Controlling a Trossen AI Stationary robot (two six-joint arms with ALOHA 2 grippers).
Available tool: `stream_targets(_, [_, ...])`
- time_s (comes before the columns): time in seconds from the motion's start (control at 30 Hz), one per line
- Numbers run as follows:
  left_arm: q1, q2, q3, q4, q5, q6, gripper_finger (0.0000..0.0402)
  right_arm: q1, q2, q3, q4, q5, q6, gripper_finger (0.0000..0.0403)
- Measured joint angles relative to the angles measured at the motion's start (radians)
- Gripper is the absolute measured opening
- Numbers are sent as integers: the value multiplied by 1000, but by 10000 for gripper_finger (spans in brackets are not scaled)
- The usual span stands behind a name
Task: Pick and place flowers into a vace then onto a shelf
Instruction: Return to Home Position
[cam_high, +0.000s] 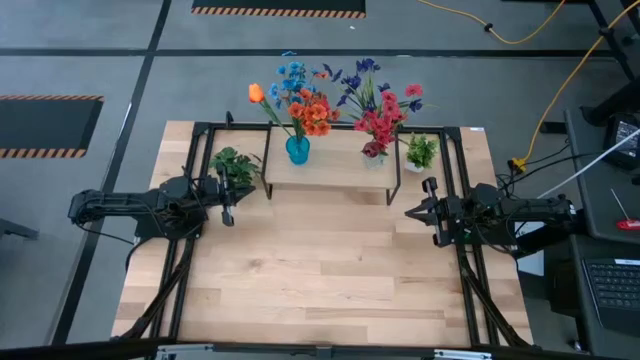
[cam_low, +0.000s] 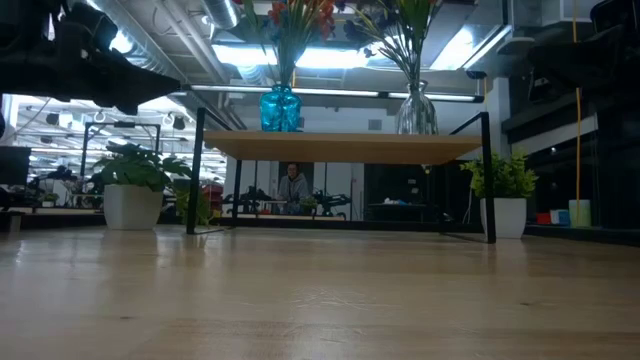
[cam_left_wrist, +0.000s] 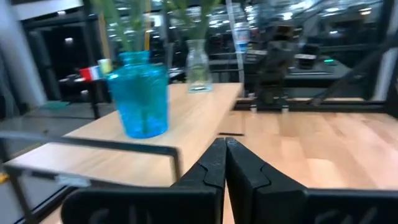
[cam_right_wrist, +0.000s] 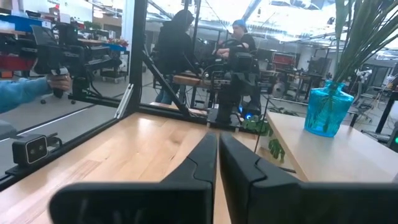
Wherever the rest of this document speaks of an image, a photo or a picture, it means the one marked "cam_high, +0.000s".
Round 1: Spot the red-handled screwdriver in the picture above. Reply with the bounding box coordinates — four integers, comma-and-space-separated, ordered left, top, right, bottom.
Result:
609, 187, 640, 232

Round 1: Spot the silver metal plate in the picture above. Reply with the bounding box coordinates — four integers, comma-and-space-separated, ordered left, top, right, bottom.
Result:
156, 343, 217, 360
433, 348, 494, 360

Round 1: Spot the blue artificial flower bunch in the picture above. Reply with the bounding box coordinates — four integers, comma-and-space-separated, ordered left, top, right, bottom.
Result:
268, 60, 321, 141

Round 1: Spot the black stand frame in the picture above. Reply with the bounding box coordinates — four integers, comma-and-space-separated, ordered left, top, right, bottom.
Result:
538, 0, 640, 135

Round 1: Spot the light green potted plant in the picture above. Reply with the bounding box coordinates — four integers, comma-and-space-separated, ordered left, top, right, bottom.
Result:
403, 133, 440, 175

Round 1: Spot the black laptop desk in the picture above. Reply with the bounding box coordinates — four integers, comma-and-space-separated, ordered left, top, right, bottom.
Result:
543, 234, 640, 360

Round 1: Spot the grey chair leg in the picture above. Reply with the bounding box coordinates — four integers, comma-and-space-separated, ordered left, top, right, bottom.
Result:
0, 217, 40, 241

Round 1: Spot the teal glass vase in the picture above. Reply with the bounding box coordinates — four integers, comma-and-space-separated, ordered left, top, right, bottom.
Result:
285, 135, 311, 166

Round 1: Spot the black power cable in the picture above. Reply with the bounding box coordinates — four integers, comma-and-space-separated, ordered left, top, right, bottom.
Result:
497, 142, 609, 194

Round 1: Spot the orange artificial flower bunch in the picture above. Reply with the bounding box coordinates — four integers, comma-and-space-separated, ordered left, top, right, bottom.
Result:
287, 88, 342, 141

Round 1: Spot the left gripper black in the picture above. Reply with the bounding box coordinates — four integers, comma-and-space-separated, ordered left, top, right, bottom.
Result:
202, 166, 257, 228

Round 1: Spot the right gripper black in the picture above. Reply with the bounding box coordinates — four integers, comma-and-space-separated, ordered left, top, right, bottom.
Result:
405, 177, 469, 248

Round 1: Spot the yellow extension cable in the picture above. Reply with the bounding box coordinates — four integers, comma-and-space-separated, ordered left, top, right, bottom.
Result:
417, 0, 569, 46
508, 0, 640, 174

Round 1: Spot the clear glass vase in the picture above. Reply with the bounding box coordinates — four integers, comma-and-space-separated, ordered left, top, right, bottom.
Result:
361, 149, 387, 171

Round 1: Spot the laptop keyboard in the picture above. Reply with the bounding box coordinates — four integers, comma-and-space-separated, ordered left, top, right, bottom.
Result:
582, 257, 640, 337

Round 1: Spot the wooden shelf with black legs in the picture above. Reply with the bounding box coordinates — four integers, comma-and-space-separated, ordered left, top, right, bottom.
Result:
259, 119, 404, 207

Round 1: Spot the white cable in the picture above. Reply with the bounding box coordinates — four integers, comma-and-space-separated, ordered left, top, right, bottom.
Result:
537, 128, 640, 200

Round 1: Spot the black metal table frame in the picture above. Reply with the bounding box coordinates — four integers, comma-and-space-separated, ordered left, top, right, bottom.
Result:
0, 110, 640, 360

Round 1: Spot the dark red artificial tulip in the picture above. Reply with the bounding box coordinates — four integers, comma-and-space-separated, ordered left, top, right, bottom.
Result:
361, 139, 385, 160

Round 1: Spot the red artificial flower bunch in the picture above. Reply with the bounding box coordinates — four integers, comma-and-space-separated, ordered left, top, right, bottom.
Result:
353, 83, 425, 151

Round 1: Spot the dark green potted plant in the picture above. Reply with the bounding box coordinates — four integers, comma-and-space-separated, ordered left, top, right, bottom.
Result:
208, 146, 261, 191

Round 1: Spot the black side desk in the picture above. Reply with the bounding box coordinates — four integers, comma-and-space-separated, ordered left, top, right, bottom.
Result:
563, 107, 640, 246

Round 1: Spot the orange artificial tulip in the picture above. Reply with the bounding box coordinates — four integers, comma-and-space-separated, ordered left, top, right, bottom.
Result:
248, 82, 297, 144

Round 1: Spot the black hazard-striped floor mat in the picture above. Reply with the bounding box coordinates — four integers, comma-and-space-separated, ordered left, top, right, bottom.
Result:
0, 94, 106, 160
191, 0, 367, 20

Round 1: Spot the white paper sheet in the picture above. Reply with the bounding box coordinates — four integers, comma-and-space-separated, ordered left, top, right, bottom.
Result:
514, 222, 546, 277

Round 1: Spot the purple artificial flower bunch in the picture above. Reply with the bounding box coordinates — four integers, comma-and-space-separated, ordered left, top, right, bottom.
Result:
322, 57, 425, 151

